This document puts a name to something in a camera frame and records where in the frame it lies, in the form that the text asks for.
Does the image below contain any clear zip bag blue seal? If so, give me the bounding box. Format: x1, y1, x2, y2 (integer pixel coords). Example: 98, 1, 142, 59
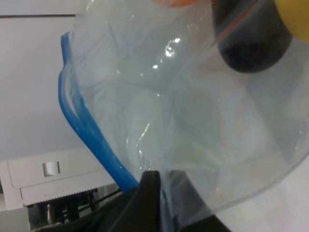
58, 0, 309, 232

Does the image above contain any dark purple eggplant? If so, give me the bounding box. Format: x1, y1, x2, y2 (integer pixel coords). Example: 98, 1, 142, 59
211, 0, 292, 73

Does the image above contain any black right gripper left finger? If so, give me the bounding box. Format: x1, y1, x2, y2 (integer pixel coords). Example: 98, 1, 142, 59
35, 171, 160, 232

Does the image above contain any yellow fruit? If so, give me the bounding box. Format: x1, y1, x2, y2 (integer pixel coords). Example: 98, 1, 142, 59
275, 0, 309, 43

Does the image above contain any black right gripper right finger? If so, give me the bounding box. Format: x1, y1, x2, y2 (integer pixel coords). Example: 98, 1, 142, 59
169, 170, 230, 232

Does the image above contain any orange fruit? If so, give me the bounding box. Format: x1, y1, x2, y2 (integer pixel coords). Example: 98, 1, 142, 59
154, 0, 198, 8

